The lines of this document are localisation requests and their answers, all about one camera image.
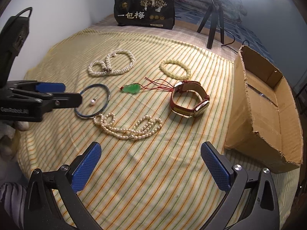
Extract white gloved left hand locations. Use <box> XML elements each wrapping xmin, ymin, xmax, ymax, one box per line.
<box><xmin>1</xmin><ymin>121</ymin><xmax>29</xmax><ymax>161</ymax></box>

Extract blue checked bedsheet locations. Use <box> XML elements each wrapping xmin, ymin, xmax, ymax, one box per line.
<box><xmin>175</xmin><ymin>3</ymin><xmax>275</xmax><ymax>64</ymax></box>

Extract black tripod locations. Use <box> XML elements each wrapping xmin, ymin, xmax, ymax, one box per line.
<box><xmin>197</xmin><ymin>0</ymin><xmax>225</xmax><ymax>49</ymax></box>

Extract thick white pearl necklace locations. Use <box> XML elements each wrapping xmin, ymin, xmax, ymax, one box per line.
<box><xmin>87</xmin><ymin>49</ymin><xmax>136</xmax><ymax>77</ymax></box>

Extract blue bangle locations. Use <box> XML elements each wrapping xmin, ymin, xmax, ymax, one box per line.
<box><xmin>74</xmin><ymin>84</ymin><xmax>111</xmax><ymax>119</ymax></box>

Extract green jade pendant red cord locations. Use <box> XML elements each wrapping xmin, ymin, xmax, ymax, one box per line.
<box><xmin>120</xmin><ymin>77</ymin><xmax>177</xmax><ymax>95</ymax></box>

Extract cream bead bracelet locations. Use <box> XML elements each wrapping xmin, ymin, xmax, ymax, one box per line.
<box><xmin>159</xmin><ymin>59</ymin><xmax>192</xmax><ymax>81</ymax></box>

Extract yellow striped cloth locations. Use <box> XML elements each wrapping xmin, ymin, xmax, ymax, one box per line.
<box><xmin>18</xmin><ymin>27</ymin><xmax>300</xmax><ymax>230</ymax></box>

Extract pearl stud earring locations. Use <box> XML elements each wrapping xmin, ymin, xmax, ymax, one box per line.
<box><xmin>90</xmin><ymin>96</ymin><xmax>98</xmax><ymax>106</ymax></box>

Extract thin cream pearl necklace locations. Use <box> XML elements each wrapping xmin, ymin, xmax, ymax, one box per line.
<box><xmin>92</xmin><ymin>112</ymin><xmax>163</xmax><ymax>141</ymax></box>

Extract brown cardboard box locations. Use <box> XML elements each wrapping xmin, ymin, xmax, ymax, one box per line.
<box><xmin>225</xmin><ymin>46</ymin><xmax>303</xmax><ymax>173</ymax></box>

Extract black light cable with remote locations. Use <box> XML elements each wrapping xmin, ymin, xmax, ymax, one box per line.
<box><xmin>204</xmin><ymin>0</ymin><xmax>250</xmax><ymax>53</ymax></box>

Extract red leather strap watch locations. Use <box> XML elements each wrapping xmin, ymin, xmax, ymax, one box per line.
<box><xmin>170</xmin><ymin>80</ymin><xmax>210</xmax><ymax>117</ymax></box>

